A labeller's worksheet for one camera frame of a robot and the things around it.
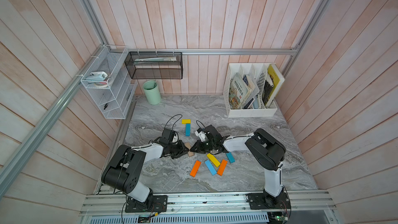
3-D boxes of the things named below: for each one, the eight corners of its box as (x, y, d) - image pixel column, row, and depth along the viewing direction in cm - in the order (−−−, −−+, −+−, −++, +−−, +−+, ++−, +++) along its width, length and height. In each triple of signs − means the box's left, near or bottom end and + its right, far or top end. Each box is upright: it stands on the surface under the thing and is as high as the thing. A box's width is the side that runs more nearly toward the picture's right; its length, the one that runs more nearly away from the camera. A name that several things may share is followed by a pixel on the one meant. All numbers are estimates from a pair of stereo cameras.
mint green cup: (147, 105, 117) (141, 90, 105) (149, 95, 124) (144, 80, 111) (159, 105, 117) (155, 90, 105) (161, 95, 124) (158, 80, 111)
